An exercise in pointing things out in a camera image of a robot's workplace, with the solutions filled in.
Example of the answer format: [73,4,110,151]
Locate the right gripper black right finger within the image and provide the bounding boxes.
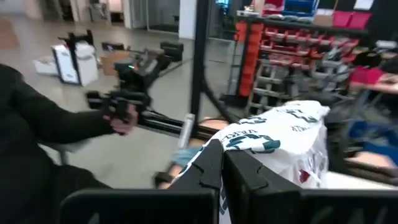
[222,149,398,224]

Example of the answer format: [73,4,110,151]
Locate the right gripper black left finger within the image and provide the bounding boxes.
[58,139,224,224]

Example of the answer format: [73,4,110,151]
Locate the white packet with teal print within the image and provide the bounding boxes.
[170,100,331,224]

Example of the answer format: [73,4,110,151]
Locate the red parts bin rack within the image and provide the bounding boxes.
[234,15,371,118]

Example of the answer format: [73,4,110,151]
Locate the pink storage bin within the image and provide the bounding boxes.
[348,11,373,30]
[332,11,352,29]

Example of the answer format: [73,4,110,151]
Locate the white slender tube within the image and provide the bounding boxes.
[178,113,196,149]

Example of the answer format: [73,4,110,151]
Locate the person's hand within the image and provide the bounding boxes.
[103,105,140,136]

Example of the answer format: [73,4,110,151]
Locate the grey step ladder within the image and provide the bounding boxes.
[245,60,282,116]

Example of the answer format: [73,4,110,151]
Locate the black equipment case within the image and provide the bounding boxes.
[160,41,184,62]

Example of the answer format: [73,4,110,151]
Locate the brown cardboard box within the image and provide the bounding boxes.
[99,50,131,76]
[313,8,335,27]

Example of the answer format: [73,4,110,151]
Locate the white case with black edge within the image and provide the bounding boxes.
[51,42,100,87]

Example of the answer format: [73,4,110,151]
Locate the person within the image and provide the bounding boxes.
[349,58,398,94]
[0,63,116,224]

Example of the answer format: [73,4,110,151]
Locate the red box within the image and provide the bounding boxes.
[262,0,285,16]

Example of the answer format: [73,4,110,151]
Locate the black floor stand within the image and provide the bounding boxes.
[58,29,95,85]

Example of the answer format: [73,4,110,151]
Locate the blue plastic crate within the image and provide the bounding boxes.
[282,0,320,16]

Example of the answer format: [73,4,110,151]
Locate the white flat package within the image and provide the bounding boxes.
[32,57,58,77]

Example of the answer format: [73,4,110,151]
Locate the black metal rig frame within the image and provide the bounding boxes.
[138,0,242,142]

